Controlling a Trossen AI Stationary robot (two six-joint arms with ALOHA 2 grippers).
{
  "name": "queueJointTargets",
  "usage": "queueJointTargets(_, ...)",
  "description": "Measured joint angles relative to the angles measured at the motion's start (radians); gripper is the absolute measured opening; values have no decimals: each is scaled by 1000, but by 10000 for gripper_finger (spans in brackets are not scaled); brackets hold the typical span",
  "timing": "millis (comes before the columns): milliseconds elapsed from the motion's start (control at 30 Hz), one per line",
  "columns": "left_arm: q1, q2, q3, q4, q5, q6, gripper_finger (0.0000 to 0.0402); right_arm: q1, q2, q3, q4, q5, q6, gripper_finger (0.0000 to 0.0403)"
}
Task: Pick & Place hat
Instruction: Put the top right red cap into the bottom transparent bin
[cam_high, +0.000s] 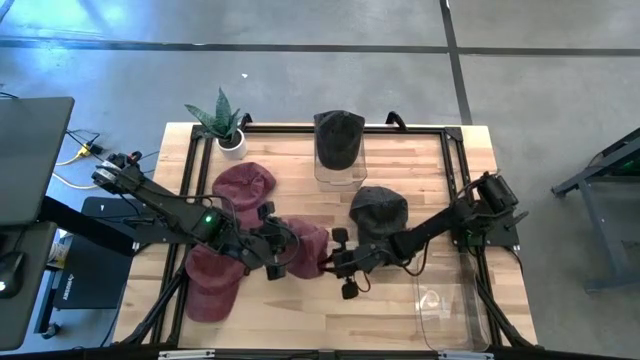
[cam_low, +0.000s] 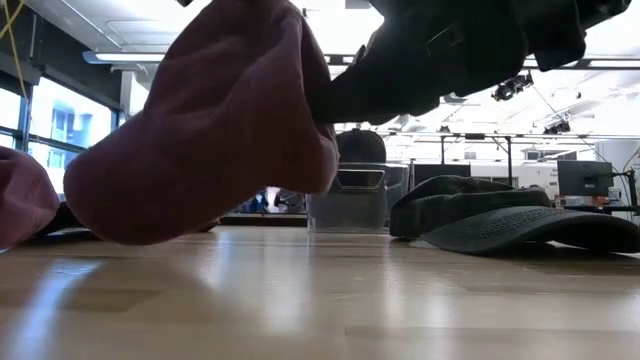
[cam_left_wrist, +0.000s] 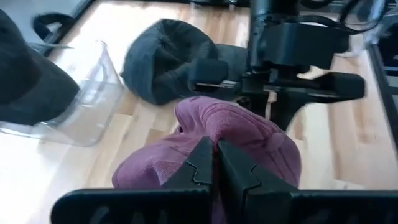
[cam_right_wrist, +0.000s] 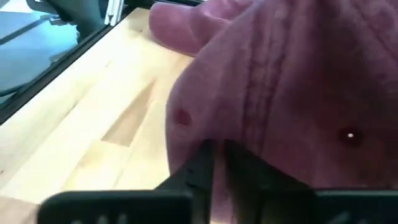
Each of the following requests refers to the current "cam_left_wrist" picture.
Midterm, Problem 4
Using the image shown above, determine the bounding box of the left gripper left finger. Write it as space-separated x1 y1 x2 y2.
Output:
51 136 215 224

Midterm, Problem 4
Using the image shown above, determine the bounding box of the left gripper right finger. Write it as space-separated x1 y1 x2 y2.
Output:
217 139 398 224

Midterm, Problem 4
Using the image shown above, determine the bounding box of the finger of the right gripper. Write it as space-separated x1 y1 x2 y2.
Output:
270 93 312 131
241 92 268 118

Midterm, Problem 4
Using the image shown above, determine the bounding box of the maroon baseball cap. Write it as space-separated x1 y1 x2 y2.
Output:
111 95 302 224

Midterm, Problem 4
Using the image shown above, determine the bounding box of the black baseball cap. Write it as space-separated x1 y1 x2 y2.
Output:
120 18 249 106
0 9 81 127

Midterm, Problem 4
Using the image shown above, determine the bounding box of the clear plastic bin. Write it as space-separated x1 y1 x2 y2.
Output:
0 40 125 147

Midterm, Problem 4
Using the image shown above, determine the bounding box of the black curved bracket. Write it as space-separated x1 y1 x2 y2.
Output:
32 12 77 41

